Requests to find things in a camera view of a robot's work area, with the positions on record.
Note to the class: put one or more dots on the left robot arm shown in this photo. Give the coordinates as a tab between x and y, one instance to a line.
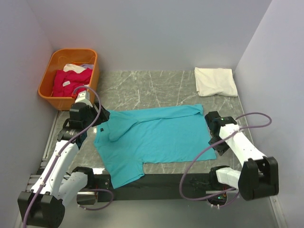
44	204

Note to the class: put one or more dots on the folded white t-shirt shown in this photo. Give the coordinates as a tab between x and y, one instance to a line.
215	81

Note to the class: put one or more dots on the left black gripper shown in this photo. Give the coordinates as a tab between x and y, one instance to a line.
104	116

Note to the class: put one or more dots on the white shirt in basket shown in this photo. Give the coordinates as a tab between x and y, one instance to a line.
73	67

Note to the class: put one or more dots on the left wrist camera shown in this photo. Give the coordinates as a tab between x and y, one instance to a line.
84	97

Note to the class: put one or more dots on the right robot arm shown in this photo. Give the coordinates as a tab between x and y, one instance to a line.
258	177

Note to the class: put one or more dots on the orange plastic basket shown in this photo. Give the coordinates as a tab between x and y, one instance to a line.
57	62

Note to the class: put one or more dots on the black base beam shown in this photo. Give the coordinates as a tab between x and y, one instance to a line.
157	186

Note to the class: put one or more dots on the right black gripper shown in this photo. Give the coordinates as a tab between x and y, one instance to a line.
221	149

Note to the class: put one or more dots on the lavender shirt in basket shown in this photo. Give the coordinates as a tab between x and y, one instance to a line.
88	66

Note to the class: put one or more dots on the red t-shirt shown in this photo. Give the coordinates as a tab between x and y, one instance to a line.
66	82

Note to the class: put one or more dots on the teal t-shirt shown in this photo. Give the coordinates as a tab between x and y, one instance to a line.
129	139

